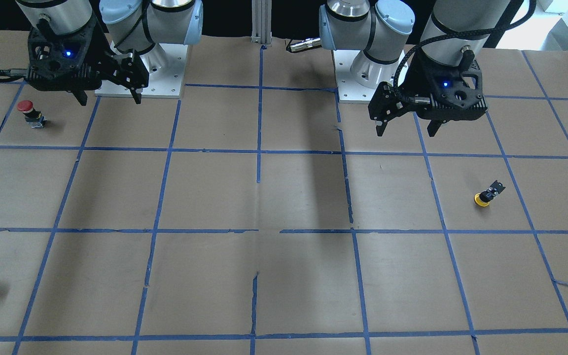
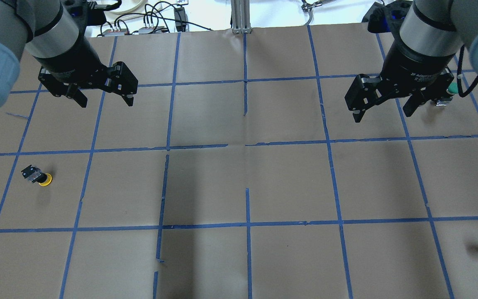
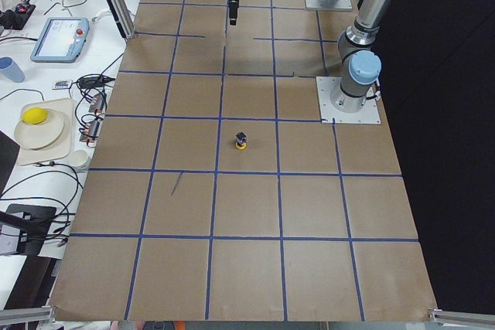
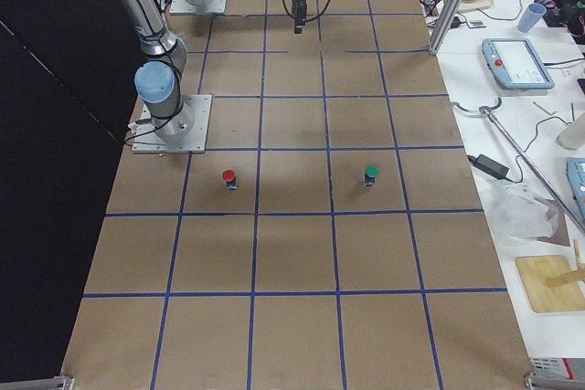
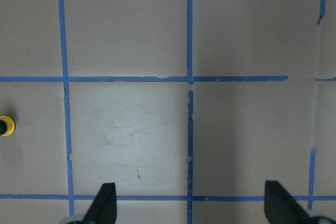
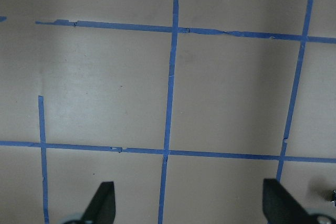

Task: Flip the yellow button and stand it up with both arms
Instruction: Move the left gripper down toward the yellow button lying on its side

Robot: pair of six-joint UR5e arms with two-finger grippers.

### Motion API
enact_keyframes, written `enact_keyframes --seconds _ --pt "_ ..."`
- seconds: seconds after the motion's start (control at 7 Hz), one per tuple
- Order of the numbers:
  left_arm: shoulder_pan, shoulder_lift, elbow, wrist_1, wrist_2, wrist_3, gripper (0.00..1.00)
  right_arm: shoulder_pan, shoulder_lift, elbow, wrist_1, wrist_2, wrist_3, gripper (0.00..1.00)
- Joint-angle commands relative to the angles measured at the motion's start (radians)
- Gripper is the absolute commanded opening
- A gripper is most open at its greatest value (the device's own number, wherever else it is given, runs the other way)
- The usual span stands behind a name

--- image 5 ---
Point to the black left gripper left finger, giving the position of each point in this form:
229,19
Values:
103,209

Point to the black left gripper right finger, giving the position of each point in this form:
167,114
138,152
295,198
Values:
280,206

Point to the yellow push button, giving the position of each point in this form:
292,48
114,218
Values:
7,125

